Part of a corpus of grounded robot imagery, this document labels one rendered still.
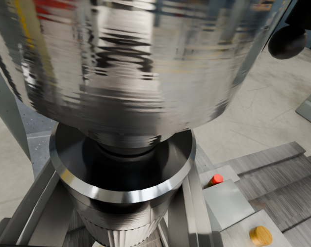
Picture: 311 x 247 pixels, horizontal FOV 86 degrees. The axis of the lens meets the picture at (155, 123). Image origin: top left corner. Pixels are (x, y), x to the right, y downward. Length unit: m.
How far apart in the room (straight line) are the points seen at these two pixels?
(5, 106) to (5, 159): 1.27
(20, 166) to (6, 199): 0.25
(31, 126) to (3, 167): 1.27
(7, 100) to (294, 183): 0.77
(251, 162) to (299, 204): 0.13
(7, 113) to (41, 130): 0.10
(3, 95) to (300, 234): 0.72
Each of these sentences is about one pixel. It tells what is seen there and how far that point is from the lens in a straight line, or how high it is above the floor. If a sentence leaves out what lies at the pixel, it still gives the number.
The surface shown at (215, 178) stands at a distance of 0.30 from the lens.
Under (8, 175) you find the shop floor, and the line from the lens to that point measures 1.69.
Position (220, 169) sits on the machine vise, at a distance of 0.35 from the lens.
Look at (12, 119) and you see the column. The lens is 0.57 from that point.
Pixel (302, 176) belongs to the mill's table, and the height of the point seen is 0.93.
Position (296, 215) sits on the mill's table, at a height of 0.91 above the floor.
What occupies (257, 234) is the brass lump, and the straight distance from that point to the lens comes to 0.30.
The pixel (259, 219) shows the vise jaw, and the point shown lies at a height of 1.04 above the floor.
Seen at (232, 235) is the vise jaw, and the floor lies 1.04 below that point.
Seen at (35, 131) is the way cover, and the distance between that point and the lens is 0.50.
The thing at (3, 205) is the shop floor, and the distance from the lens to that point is 1.59.
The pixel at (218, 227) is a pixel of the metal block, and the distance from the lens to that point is 0.27.
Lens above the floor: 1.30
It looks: 44 degrees down
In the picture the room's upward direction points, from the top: 12 degrees clockwise
